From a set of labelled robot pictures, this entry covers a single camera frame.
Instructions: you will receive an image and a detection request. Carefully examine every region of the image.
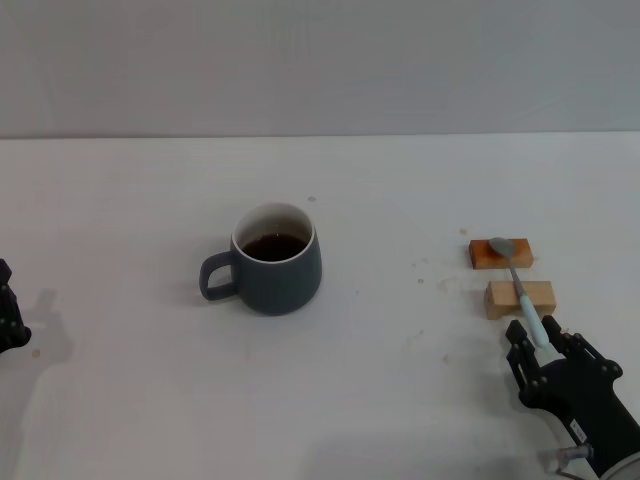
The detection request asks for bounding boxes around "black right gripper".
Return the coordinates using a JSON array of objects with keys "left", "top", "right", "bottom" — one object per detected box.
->
[{"left": 504, "top": 314, "right": 640, "bottom": 476}]

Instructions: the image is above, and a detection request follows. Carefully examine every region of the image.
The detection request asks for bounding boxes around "spoon with light blue handle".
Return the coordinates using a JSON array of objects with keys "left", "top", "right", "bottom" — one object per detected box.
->
[{"left": 488, "top": 236, "right": 553, "bottom": 359}]

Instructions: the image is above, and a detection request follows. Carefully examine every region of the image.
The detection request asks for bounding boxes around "dark grey ceramic cup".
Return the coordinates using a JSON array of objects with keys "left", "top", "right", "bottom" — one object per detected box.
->
[{"left": 199, "top": 201, "right": 324, "bottom": 317}]

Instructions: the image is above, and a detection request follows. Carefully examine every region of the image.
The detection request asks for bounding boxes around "pale notched wooden block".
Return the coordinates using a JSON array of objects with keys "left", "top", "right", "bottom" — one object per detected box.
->
[{"left": 482, "top": 280, "right": 557, "bottom": 321}]

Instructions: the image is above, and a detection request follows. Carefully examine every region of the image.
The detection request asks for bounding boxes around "orange stained wooden block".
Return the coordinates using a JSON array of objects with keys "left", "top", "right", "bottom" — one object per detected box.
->
[{"left": 468, "top": 237, "right": 534, "bottom": 271}]

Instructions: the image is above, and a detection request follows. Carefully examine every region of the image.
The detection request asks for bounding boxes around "dark brown coffee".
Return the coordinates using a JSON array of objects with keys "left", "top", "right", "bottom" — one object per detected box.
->
[{"left": 241, "top": 232, "right": 309, "bottom": 264}]

